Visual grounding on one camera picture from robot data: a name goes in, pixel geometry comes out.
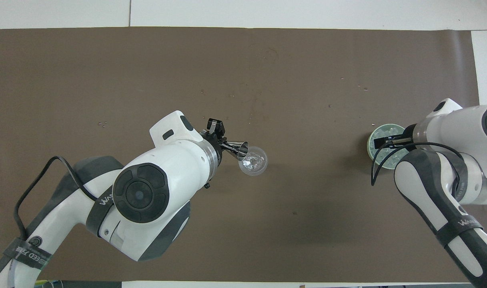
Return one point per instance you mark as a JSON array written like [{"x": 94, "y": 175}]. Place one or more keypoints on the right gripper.
[{"x": 409, "y": 138}]

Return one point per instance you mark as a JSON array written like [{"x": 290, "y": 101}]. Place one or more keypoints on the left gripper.
[{"x": 212, "y": 140}]

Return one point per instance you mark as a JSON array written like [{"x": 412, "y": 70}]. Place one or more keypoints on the silver metal jigger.
[{"x": 242, "y": 149}]

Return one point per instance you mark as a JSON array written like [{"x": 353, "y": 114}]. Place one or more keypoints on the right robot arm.
[{"x": 463, "y": 124}]

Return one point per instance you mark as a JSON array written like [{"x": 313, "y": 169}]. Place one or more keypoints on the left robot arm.
[{"x": 147, "y": 168}]

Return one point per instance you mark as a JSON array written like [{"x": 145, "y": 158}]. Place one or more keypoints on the green cup with ice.
[{"x": 381, "y": 132}]

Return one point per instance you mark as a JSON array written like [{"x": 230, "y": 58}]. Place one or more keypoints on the clear drinking glass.
[{"x": 254, "y": 163}]

